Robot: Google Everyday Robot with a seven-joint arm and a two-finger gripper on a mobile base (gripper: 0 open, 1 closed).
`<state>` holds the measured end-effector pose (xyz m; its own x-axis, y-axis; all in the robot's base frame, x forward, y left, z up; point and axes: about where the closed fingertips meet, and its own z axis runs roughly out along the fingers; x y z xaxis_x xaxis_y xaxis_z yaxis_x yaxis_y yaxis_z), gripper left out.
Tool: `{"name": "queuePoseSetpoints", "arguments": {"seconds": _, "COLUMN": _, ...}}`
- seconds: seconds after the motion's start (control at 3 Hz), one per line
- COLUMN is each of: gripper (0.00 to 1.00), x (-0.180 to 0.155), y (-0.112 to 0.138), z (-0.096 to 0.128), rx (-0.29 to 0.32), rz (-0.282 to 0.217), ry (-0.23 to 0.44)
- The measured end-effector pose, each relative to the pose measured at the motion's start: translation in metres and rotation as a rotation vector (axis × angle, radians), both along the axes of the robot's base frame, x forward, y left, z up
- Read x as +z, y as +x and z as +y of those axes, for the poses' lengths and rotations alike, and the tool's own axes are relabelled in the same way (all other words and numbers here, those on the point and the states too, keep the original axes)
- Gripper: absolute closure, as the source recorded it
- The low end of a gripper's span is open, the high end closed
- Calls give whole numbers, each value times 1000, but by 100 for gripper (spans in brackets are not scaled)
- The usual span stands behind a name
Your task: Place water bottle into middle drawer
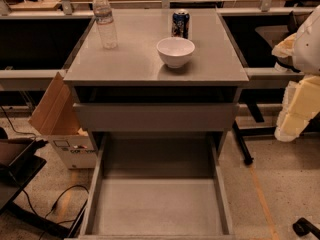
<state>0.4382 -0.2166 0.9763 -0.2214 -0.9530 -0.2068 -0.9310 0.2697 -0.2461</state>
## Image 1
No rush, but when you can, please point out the blue soda can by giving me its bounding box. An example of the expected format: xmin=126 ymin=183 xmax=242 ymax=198
xmin=171 ymin=9 xmax=190 ymax=39

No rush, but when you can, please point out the black caster bottom right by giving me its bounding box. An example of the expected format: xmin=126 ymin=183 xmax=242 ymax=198
xmin=292 ymin=217 xmax=320 ymax=240

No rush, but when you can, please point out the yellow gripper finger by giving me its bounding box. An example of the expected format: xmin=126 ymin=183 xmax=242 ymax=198
xmin=274 ymin=76 xmax=320 ymax=142
xmin=272 ymin=33 xmax=296 ymax=58

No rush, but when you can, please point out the clear plastic water bottle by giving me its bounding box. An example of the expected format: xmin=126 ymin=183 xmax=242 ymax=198
xmin=92 ymin=0 xmax=118 ymax=49

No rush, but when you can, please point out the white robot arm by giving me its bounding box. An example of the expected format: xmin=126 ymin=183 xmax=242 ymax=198
xmin=272 ymin=6 xmax=320 ymax=142

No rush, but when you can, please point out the open grey middle drawer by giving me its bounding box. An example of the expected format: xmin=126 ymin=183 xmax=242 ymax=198
xmin=66 ymin=134 xmax=236 ymax=240

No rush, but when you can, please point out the open cardboard box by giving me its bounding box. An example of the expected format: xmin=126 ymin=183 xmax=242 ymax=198
xmin=29 ymin=73 xmax=96 ymax=169

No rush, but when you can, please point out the black table stand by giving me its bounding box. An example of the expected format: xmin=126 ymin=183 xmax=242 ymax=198
xmin=231 ymin=103 xmax=290 ymax=167

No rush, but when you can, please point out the white ceramic bowl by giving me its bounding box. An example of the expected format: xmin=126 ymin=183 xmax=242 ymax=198
xmin=156 ymin=37 xmax=195 ymax=68

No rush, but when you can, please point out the closed grey top drawer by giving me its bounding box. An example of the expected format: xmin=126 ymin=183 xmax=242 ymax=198
xmin=73 ymin=103 xmax=238 ymax=132

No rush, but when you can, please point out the black equipment on left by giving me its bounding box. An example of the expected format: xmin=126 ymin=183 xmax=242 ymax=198
xmin=0 ymin=128 xmax=48 ymax=213

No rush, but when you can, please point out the black floor cable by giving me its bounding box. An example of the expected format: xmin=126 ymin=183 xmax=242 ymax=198
xmin=0 ymin=105 xmax=90 ymax=240

